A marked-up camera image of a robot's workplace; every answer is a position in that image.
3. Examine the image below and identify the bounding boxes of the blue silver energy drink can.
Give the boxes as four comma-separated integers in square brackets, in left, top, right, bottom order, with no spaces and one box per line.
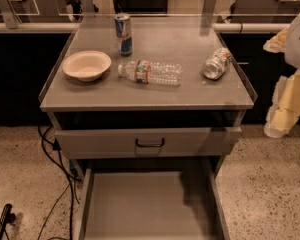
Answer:
[114,13,133,56]

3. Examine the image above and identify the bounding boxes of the white horizontal rail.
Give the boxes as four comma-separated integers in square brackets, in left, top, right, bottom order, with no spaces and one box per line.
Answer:
[0,23,289,34]

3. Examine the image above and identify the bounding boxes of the silver soda can lying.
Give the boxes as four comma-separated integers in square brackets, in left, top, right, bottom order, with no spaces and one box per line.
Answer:
[201,47,232,80]

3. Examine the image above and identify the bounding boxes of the black floor cables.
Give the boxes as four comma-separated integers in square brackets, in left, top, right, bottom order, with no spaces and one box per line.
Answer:
[36,123,83,240]

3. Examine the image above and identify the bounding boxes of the black drawer handle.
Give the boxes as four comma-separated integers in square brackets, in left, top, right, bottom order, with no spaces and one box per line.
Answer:
[135,138,166,148]

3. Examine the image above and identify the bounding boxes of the clear plastic water bottle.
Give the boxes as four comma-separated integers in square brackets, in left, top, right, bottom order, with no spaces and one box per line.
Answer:
[118,60,183,87]

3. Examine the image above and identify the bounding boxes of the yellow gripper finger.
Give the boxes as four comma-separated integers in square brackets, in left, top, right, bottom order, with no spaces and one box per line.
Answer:
[263,28,288,53]
[264,69,300,138]

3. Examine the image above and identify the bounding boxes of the black object on floor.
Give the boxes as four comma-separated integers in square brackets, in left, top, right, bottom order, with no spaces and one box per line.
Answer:
[0,203,16,240]

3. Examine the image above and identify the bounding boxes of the white paper bowl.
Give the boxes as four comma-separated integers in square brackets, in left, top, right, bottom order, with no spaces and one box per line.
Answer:
[62,51,111,82]

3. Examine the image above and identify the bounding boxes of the grey metal drawer cabinet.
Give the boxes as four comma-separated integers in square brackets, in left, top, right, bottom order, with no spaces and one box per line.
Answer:
[38,14,259,240]

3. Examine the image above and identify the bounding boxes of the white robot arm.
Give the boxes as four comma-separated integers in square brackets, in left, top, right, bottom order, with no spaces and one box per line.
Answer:
[263,13,300,138]

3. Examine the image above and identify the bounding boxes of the grey top drawer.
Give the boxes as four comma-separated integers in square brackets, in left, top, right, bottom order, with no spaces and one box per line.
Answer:
[55,127,241,159]

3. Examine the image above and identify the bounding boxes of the open grey middle drawer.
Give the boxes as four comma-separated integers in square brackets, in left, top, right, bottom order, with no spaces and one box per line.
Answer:
[73,157,230,240]

